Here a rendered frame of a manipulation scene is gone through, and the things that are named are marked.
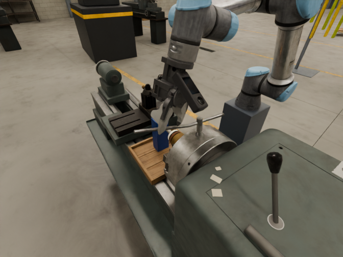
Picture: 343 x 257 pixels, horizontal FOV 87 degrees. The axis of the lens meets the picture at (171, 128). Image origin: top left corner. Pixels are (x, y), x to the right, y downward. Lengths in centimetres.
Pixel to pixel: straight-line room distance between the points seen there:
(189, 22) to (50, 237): 196
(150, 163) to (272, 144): 64
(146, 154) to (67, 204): 125
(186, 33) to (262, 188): 44
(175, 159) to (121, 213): 131
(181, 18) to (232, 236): 50
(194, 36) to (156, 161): 77
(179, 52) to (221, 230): 43
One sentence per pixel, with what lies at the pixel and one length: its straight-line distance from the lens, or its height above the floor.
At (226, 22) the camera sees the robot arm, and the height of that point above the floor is 162.
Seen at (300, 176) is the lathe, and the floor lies 126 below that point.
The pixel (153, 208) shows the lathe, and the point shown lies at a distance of 130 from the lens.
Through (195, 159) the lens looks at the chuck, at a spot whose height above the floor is 121.
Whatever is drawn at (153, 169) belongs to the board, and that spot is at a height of 88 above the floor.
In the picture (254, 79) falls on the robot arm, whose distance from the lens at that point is 111.
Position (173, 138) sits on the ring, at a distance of 87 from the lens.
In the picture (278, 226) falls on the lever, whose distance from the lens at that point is 53.
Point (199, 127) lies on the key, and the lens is 67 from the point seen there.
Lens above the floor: 169
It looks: 39 degrees down
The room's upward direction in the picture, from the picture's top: straight up
